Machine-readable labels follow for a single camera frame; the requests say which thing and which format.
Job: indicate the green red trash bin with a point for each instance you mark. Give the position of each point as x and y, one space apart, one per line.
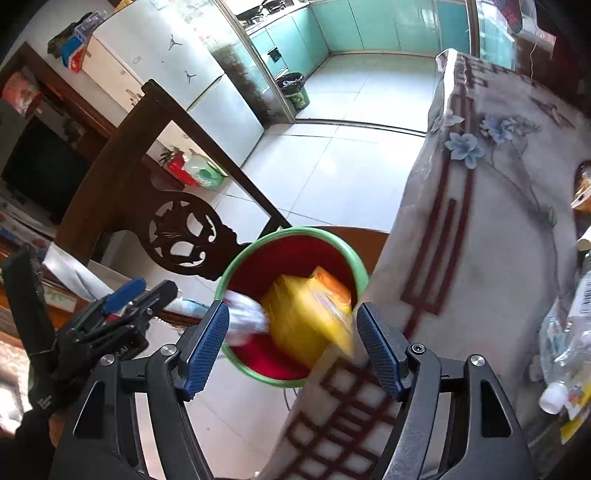
295 251

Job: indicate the dark carved wooden chair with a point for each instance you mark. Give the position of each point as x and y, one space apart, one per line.
179 231

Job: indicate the floral patterned tablecloth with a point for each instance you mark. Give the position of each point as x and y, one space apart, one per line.
484 240

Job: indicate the black kitchen trash bin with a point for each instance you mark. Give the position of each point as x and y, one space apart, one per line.
291 84

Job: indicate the black television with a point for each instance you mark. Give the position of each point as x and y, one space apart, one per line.
43 168

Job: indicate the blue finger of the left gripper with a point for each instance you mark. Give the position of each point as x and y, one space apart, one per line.
121 297

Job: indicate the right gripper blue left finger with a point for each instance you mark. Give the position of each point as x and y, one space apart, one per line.
198 348

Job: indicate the white wrapper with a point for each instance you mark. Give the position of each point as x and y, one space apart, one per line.
246 318

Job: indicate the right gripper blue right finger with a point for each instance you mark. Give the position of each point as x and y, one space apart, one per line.
386 348

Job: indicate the clear plastic bottle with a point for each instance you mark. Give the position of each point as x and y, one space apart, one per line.
565 354

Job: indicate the green white detergent bag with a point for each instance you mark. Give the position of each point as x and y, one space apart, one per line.
202 171

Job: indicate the white refrigerator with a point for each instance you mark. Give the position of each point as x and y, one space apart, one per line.
148 40

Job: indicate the yellow snack bag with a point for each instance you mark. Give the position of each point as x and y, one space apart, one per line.
308 315

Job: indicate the teal kitchen cabinets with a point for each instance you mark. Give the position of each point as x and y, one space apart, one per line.
299 38

